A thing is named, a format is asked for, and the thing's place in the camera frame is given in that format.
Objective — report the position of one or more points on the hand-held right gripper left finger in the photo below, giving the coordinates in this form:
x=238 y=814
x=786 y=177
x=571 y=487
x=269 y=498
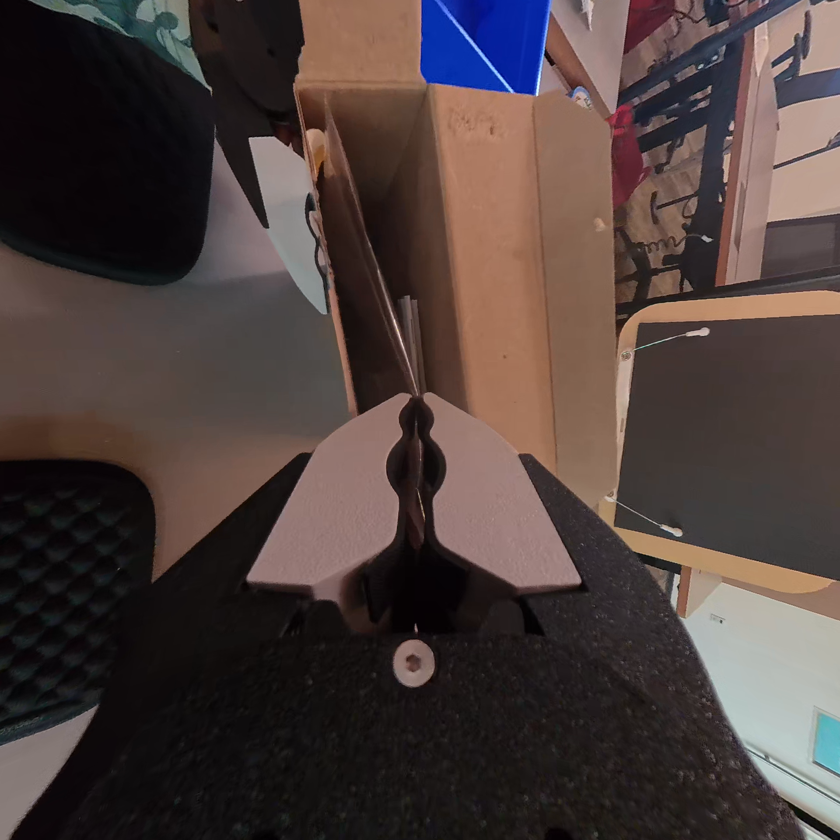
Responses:
x=328 y=512

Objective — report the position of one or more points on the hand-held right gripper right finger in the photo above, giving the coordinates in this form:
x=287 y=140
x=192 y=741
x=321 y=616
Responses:
x=505 y=518

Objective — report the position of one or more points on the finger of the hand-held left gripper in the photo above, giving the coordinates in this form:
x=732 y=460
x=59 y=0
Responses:
x=289 y=216

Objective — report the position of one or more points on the clear plastic bag of bricks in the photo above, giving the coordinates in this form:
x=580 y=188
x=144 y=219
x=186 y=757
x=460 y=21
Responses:
x=358 y=275

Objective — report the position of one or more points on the yellow lego set box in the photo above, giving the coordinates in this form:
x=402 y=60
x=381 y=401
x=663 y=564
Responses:
x=499 y=262

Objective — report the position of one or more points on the lego instruction booklet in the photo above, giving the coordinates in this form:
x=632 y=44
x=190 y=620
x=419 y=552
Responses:
x=410 y=341

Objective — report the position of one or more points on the blue plastic bin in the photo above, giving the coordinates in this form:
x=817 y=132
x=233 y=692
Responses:
x=485 y=39

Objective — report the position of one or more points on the black honeycomb armrest pad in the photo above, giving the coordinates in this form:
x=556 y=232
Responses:
x=65 y=590

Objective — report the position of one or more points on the blue tape roll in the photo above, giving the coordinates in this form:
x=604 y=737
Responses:
x=583 y=97

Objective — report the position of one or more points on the red bag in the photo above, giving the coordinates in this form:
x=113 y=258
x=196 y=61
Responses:
x=627 y=157

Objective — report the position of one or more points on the wooden desk with black legs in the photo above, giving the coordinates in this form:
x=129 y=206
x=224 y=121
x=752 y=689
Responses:
x=748 y=164

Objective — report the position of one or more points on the tablet with pale frame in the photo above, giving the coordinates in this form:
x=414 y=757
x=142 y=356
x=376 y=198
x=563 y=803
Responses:
x=735 y=446

